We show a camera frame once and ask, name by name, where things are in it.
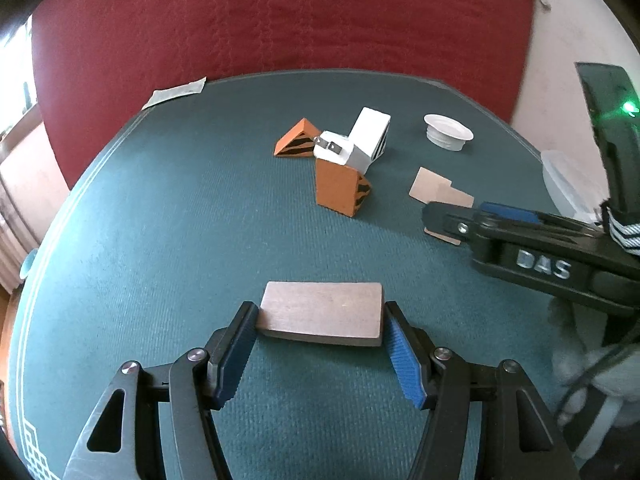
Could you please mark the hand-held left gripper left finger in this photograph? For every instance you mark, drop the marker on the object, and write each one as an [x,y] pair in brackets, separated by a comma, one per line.
[235,355]

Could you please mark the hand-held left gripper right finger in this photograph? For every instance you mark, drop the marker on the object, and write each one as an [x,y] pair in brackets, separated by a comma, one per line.
[405,365]

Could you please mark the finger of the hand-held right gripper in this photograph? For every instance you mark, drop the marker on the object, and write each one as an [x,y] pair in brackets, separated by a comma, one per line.
[450,217]
[510,212]

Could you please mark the thin brown wooden plate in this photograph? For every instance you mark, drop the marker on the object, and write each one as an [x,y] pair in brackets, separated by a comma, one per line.
[427,182]
[457,196]

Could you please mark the clear plastic bowl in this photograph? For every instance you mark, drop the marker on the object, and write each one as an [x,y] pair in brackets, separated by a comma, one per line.
[560,180]

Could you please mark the rectangular brown wooden block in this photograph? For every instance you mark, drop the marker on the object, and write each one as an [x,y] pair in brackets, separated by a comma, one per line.
[320,312]

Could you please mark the large orange striped wedge block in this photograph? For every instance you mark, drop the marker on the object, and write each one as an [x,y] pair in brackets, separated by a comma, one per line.
[335,185]

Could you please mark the white black-striped block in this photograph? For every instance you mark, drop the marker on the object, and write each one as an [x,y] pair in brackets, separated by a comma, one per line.
[372,125]

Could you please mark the white charger plug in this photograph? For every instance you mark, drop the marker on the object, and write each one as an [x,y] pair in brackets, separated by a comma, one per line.
[345,152]

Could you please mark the person's right hand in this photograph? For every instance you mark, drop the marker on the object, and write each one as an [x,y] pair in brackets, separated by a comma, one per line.
[575,360]

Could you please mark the white plastic lid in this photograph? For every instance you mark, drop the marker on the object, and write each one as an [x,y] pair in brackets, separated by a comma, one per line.
[447,127]

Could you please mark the small orange striped wedge block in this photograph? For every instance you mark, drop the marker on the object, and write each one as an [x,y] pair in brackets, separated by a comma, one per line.
[295,142]

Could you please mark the light blue round object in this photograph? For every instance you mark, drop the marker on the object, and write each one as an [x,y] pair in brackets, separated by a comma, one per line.
[27,262]

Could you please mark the white radiator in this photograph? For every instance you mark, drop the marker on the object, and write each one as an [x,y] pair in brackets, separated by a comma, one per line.
[12,245]

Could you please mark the red quilted sofa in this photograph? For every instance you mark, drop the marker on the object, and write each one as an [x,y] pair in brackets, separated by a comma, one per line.
[275,15]

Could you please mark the white paper slip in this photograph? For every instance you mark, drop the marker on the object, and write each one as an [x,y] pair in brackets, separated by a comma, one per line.
[175,92]

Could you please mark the bright window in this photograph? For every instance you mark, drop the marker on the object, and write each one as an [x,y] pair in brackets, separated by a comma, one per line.
[17,60]

